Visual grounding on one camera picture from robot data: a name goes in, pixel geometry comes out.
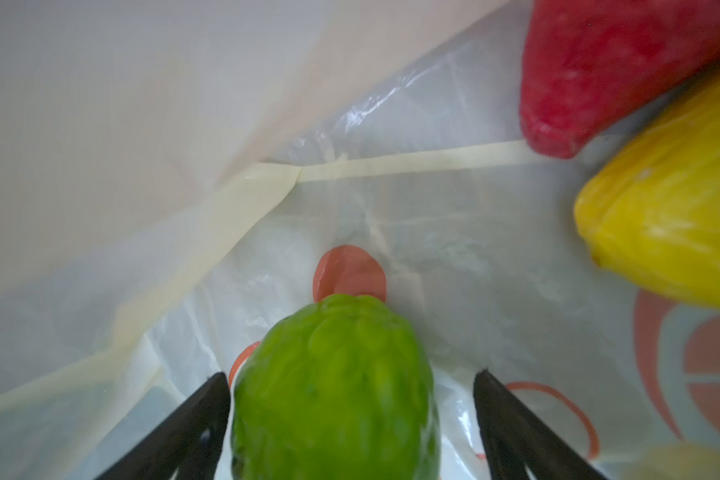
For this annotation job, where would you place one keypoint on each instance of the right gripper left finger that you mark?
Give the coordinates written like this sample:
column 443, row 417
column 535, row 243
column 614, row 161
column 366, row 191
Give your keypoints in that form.
column 188, row 444

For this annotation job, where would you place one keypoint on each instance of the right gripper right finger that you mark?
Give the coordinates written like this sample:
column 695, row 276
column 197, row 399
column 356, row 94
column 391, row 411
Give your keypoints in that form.
column 517, row 444

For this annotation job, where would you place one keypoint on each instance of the printed translucent plastic bag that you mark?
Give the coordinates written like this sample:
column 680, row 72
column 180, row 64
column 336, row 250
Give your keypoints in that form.
column 176, row 177

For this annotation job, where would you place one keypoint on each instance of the yellow green mango fruit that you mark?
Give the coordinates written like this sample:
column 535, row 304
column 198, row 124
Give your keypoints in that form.
column 652, row 213

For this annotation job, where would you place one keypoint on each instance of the red peach fruit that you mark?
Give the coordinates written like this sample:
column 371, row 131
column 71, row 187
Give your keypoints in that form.
column 588, row 64

